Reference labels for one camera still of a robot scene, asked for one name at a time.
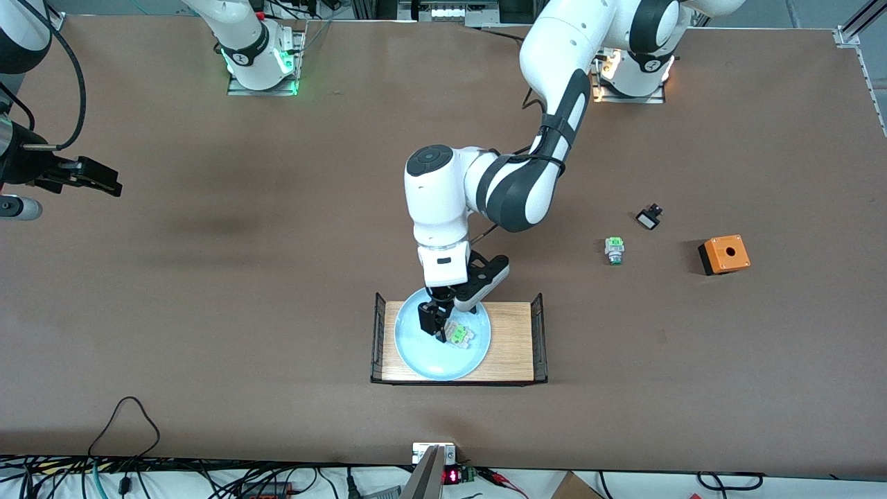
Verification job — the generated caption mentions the light blue round plate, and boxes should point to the light blue round plate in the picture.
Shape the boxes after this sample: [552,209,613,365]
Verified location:
[394,286,492,381]

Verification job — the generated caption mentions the brown cardboard piece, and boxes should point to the brown cardboard piece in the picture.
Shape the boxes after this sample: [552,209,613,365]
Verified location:
[551,471,604,499]

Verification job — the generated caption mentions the silver white connector strip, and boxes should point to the silver white connector strip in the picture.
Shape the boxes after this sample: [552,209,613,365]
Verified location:
[398,0,501,27]

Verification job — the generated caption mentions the wooden shelf with wire sides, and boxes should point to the wooden shelf with wire sides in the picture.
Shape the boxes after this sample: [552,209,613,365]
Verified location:
[370,292,549,386]

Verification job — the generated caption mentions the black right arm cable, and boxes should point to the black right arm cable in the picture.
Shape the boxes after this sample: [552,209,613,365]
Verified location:
[21,0,87,151]

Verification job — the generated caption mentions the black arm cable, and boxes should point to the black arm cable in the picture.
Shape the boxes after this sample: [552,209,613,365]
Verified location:
[21,0,87,151]
[478,83,597,243]

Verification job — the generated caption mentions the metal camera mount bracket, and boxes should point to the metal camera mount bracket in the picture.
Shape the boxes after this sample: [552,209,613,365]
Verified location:
[402,442,458,499]

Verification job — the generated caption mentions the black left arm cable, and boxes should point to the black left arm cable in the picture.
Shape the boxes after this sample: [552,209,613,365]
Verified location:
[478,83,597,243]

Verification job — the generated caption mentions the black looped cable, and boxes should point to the black looped cable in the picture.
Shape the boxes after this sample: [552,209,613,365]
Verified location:
[88,396,161,459]

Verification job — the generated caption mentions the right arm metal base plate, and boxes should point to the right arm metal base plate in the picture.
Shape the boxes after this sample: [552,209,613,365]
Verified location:
[227,31,306,96]

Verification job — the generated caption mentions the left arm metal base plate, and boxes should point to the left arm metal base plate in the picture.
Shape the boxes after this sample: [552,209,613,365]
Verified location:
[590,49,667,105]

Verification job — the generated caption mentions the orange button enclosure box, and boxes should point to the orange button enclosure box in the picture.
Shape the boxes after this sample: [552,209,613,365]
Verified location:
[698,235,751,277]

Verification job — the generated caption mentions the black curved cable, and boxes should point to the black curved cable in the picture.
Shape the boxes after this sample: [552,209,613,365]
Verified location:
[696,471,764,491]

